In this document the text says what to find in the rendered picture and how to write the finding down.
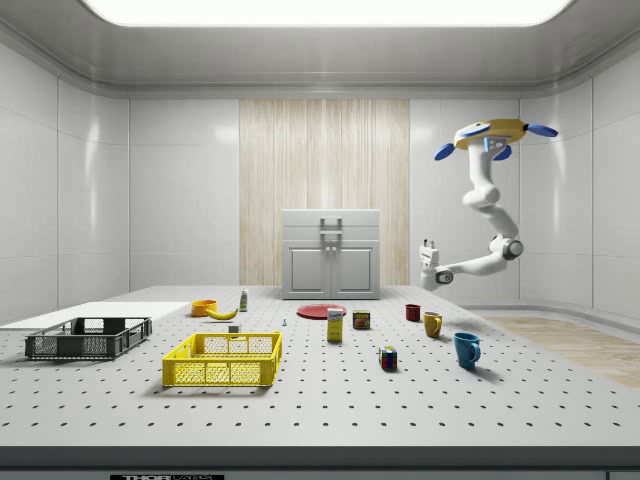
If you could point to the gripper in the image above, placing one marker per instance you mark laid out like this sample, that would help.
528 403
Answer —
430 256

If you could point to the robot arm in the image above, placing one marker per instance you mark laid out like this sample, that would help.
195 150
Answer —
482 172

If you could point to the red mug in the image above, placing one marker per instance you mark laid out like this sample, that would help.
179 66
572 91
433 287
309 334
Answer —
412 313

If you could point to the yellow mug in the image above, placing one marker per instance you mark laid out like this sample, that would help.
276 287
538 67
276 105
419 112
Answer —
431 326

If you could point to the flat-sided can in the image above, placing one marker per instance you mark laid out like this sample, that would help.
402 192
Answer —
361 320

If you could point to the white cabinet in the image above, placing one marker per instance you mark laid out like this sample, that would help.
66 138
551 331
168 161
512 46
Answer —
330 265

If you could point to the blue mug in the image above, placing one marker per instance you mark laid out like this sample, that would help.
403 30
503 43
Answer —
465 352

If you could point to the puzzle cube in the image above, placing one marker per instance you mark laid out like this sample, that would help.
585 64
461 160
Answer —
388 359

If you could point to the yellow and white box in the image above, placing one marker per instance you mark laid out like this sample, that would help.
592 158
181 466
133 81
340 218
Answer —
335 327

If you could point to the red plate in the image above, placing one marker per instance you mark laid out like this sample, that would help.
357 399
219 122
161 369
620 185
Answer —
315 312

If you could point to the drone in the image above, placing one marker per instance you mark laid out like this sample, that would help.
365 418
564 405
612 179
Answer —
492 127

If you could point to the small white bottle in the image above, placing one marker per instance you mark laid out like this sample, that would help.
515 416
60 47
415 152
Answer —
244 301

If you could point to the grey cube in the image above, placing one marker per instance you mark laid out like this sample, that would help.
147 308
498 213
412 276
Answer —
234 329

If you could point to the banana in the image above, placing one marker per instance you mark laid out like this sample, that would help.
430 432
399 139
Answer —
222 315

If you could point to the yellow bowl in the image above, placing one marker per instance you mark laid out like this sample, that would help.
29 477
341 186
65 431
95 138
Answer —
200 307

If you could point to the yellow basket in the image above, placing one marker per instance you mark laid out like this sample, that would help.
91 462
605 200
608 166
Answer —
220 372

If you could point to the white board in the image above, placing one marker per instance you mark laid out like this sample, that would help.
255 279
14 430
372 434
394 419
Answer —
100 311

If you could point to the dark grey basket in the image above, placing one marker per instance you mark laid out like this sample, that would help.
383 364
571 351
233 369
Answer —
70 346

